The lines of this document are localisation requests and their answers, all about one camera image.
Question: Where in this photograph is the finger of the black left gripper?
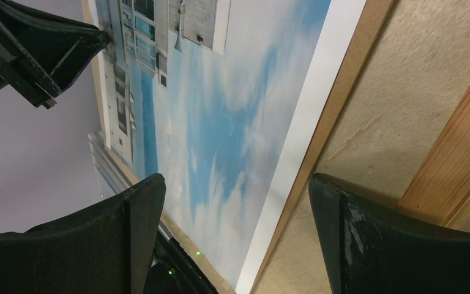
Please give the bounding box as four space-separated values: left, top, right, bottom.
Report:
0 1 111 109

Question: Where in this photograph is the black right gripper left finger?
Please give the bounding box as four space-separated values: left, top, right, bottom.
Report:
0 173 166 293

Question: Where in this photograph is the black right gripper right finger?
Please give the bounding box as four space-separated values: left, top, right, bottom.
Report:
308 173 470 293

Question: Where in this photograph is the building and sky photo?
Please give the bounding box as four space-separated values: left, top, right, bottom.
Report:
87 0 368 294

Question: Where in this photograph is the brown frame backing board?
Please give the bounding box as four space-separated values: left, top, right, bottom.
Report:
81 0 396 294

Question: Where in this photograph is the yellow picture frame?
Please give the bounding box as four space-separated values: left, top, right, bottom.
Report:
395 85 470 226

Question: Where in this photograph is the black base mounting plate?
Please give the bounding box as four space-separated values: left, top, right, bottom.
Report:
143 232 218 293

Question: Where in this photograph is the aluminium rail frame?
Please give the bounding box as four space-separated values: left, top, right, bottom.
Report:
88 132 132 199

